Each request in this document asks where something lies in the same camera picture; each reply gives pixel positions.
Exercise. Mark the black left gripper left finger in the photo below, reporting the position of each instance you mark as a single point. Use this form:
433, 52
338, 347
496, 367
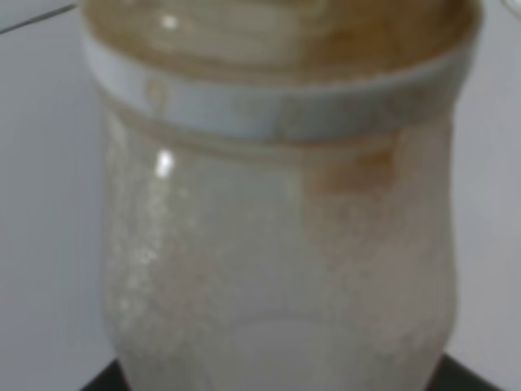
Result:
109, 379

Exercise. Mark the plastic drink bottle pink label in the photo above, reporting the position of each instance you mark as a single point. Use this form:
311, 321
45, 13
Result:
278, 211

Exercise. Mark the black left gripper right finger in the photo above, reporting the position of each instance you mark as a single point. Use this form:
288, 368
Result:
451, 375

